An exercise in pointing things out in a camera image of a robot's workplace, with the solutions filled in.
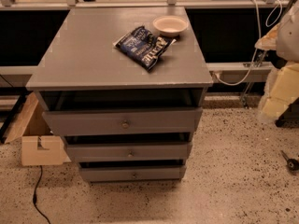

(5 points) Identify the black tool on floor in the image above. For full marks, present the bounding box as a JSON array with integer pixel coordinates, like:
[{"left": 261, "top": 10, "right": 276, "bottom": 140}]
[{"left": 281, "top": 150, "right": 299, "bottom": 171}]

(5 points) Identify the grey metal railing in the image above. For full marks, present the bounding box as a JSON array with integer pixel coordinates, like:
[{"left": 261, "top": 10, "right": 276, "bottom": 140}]
[{"left": 0, "top": 0, "right": 299, "bottom": 89}]

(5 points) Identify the grey drawer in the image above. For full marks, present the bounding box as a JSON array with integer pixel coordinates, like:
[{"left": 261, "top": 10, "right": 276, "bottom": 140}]
[
  {"left": 66, "top": 142, "right": 192, "bottom": 162},
  {"left": 43, "top": 107, "right": 203, "bottom": 136},
  {"left": 79, "top": 165, "right": 186, "bottom": 182}
]

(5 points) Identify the grey top drawer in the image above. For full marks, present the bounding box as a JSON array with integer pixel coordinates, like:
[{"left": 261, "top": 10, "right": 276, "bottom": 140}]
[{"left": 43, "top": 107, "right": 203, "bottom": 136}]

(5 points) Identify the grey drawer cabinet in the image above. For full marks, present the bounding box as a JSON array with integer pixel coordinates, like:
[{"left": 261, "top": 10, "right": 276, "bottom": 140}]
[{"left": 26, "top": 7, "right": 212, "bottom": 182}]

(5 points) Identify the grey bottom drawer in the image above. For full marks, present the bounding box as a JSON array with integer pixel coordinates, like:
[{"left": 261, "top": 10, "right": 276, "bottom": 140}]
[{"left": 79, "top": 165, "right": 186, "bottom": 182}]

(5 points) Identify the black floor cable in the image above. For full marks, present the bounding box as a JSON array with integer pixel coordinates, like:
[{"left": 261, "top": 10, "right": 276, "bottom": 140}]
[{"left": 32, "top": 165, "right": 52, "bottom": 224}]

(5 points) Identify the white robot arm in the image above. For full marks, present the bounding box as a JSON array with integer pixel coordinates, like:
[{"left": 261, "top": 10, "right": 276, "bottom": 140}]
[{"left": 255, "top": 1, "right": 299, "bottom": 122}]

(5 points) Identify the white paper bowl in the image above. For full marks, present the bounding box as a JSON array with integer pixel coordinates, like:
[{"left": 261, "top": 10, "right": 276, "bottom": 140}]
[{"left": 152, "top": 16, "right": 189, "bottom": 37}]

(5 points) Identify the light wooden box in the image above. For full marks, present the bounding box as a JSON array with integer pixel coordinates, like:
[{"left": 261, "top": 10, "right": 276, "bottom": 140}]
[{"left": 6, "top": 93, "right": 70, "bottom": 166}]

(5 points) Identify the blue chip bag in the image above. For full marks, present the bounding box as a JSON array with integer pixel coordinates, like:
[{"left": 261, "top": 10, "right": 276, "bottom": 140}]
[{"left": 113, "top": 26, "right": 176, "bottom": 72}]

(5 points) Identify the white hanging cable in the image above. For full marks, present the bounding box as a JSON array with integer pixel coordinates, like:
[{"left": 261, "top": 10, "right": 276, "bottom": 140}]
[{"left": 212, "top": 0, "right": 284, "bottom": 87}]

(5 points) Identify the slanted metal pole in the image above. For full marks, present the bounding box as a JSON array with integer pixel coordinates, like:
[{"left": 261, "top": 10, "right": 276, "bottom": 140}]
[{"left": 240, "top": 50, "right": 268, "bottom": 108}]

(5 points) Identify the grey middle drawer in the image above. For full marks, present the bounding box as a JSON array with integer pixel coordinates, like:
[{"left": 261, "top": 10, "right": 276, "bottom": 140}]
[{"left": 66, "top": 142, "right": 192, "bottom": 162}]

